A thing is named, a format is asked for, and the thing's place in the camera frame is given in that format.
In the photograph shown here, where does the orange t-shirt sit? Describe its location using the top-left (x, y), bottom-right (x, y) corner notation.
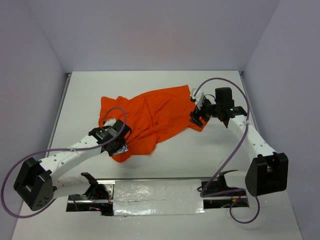
top-left (98, 85), bottom-right (202, 163)

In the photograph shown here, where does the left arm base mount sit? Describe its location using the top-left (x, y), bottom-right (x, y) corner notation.
top-left (66, 172), bottom-right (115, 217)

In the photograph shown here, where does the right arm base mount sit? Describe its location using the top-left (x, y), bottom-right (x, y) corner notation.
top-left (203, 169), bottom-right (249, 210)

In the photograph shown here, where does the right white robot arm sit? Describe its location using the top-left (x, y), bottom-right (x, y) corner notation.
top-left (190, 87), bottom-right (289, 197)

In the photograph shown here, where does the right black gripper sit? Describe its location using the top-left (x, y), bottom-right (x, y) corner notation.
top-left (189, 97), bottom-right (222, 128)

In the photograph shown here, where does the silver foil tape panel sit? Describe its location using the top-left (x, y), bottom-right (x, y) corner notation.
top-left (113, 179), bottom-right (204, 217)

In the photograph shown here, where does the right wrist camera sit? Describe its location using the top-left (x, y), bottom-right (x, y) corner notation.
top-left (189, 88), bottom-right (205, 110)

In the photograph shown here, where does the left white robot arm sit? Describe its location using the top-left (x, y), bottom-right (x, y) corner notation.
top-left (13, 119), bottom-right (132, 211)

